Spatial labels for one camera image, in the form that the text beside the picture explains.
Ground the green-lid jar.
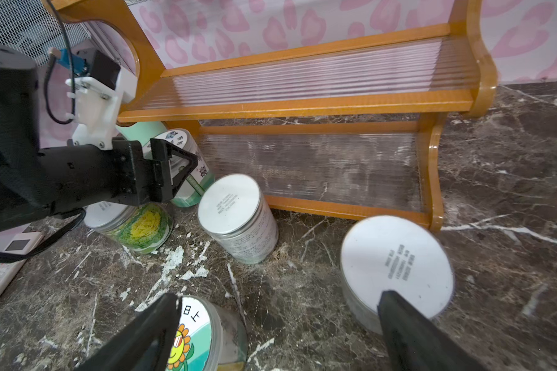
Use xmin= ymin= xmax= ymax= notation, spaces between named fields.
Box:
xmin=156 ymin=128 xmax=215 ymax=208

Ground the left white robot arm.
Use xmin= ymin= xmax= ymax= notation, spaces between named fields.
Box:
xmin=0 ymin=45 xmax=197 ymax=263

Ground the green pen cup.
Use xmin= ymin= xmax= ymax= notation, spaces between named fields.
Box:
xmin=116 ymin=122 xmax=167 ymax=145

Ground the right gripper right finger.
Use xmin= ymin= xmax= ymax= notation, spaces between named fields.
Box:
xmin=377 ymin=291 xmax=486 ymax=371

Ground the green jar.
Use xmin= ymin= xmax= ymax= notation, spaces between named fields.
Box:
xmin=84 ymin=202 xmax=173 ymax=254

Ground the seed jar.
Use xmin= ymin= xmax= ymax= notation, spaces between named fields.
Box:
xmin=340 ymin=216 xmax=455 ymax=334
xmin=197 ymin=174 xmax=279 ymax=264

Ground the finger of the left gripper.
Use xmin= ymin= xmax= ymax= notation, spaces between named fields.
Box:
xmin=164 ymin=138 xmax=199 ymax=203

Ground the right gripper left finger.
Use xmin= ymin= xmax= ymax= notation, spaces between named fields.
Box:
xmin=76 ymin=293 xmax=182 ymax=370

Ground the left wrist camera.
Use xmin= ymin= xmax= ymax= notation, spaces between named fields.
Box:
xmin=49 ymin=48 xmax=138 ymax=151

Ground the white mesh side basket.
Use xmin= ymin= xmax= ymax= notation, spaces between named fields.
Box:
xmin=0 ymin=0 xmax=65 ymax=66

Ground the sunflower jar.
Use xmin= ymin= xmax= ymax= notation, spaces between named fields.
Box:
xmin=167 ymin=296 xmax=248 ymax=370

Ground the wooden three-tier shelf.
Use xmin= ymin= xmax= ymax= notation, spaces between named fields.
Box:
xmin=43 ymin=1 xmax=498 ymax=232

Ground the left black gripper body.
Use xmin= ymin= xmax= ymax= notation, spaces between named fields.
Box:
xmin=37 ymin=139 xmax=173 ymax=215

